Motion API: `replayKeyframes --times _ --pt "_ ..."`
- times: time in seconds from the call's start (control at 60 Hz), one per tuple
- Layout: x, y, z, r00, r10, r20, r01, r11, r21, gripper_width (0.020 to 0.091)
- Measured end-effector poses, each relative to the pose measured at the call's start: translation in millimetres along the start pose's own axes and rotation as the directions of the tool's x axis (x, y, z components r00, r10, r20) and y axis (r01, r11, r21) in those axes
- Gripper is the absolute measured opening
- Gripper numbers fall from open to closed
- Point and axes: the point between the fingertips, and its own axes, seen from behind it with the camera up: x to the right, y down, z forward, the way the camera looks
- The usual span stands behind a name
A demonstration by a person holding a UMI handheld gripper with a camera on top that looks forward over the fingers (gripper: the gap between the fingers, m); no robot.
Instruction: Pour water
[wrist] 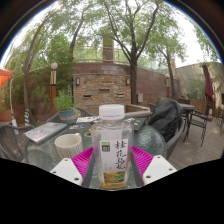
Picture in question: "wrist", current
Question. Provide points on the clear drink bottle white cap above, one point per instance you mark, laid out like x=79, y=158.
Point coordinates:
x=111, y=133

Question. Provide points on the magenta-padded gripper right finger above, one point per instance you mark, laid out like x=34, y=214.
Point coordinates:
x=143, y=161

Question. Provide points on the silver laptop with stickers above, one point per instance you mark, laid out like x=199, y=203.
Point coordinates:
x=45, y=131

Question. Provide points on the round dark patio table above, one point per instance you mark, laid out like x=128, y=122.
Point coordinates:
x=187, y=107

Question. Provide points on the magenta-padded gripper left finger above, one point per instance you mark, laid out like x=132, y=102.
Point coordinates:
x=81, y=163

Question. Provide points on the wooden lamp post white globe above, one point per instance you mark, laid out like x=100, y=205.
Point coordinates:
x=53, y=90

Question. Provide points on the tape roll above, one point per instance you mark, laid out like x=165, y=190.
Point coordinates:
x=87, y=134

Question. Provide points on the small blue printed card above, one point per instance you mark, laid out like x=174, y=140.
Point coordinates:
x=76, y=126

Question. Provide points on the white booklet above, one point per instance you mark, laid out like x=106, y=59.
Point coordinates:
x=86, y=119

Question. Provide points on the blue yellow striped bollard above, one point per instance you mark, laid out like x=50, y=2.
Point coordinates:
x=27, y=117

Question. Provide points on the white ribbed mug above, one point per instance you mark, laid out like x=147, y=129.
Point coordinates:
x=68, y=146

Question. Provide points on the grey wall box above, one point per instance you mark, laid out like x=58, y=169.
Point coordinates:
x=140, y=97

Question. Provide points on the black metal chair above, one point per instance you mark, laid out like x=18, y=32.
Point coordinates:
x=200, y=121

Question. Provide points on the green plant in blue pot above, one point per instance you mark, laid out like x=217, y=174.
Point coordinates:
x=66, y=115

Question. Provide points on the black wall lamp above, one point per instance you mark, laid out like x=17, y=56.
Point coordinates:
x=127, y=81
x=78, y=81

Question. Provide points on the closed maroon patio umbrella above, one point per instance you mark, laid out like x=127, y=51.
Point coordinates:
x=208, y=86

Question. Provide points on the grey wicker armchair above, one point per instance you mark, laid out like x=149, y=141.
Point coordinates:
x=85, y=112
x=175, y=141
x=13, y=140

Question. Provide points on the orange patio umbrella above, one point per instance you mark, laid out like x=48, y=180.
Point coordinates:
x=4, y=76

